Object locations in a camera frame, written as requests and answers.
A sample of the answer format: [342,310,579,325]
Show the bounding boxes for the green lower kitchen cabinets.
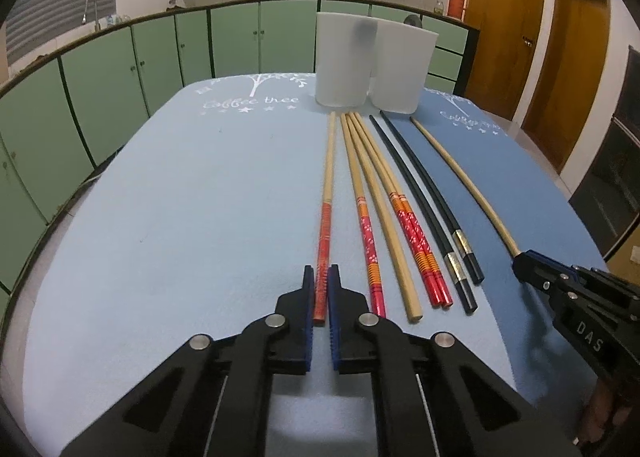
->
[0,0,481,318]

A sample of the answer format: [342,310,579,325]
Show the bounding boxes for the plain wooden door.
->
[520,0,612,173]

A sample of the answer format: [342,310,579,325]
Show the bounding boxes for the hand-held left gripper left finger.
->
[60,264,317,457]

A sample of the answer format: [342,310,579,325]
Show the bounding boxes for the plain bamboo chopstick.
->
[347,112,423,323]
[410,117,523,259]

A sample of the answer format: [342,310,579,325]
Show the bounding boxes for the cardboard box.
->
[607,232,640,278]

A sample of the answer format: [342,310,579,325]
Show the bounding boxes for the wooden door with handle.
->
[462,0,547,120]

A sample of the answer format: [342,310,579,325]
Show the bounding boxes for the metal sink faucet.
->
[82,0,102,32]

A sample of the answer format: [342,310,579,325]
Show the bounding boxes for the translucent white plastic container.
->
[369,18,438,114]
[315,12,377,107]

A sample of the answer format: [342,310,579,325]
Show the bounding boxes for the red striped bamboo chopstick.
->
[313,112,337,327]

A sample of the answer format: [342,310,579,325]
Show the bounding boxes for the black glass-front cabinet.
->
[567,44,640,263]

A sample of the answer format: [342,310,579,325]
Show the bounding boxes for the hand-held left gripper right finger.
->
[327,264,583,457]

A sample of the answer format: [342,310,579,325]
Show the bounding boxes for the grey window blind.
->
[5,0,121,65]

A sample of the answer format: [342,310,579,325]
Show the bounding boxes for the dark blue printed mat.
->
[382,86,611,438]

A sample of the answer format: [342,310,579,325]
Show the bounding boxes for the light blue printed mat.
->
[0,71,523,457]

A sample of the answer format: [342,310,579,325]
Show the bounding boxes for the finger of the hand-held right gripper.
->
[527,249,608,288]
[512,253,561,298]

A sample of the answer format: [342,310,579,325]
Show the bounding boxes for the black chopstick silver band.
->
[380,110,485,285]
[369,115,478,314]

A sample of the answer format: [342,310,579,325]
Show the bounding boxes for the person's right hand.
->
[595,379,633,438]

